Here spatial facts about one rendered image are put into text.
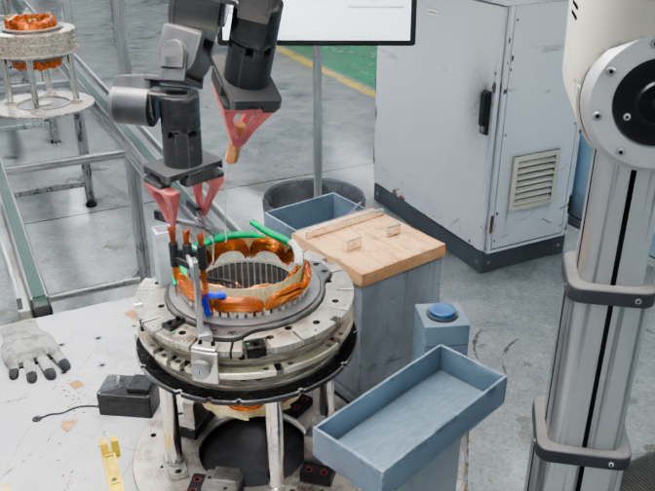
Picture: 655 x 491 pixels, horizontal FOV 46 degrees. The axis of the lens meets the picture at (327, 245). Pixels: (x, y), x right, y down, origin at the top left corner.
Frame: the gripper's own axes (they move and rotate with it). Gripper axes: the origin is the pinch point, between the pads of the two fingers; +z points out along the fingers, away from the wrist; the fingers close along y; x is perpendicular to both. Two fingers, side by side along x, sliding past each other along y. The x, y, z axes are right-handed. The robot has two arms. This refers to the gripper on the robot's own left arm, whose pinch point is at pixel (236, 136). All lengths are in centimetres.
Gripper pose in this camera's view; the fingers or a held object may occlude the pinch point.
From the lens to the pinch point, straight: 103.4
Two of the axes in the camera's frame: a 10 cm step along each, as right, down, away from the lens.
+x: 9.2, -0.9, 3.8
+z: -2.1, 7.1, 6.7
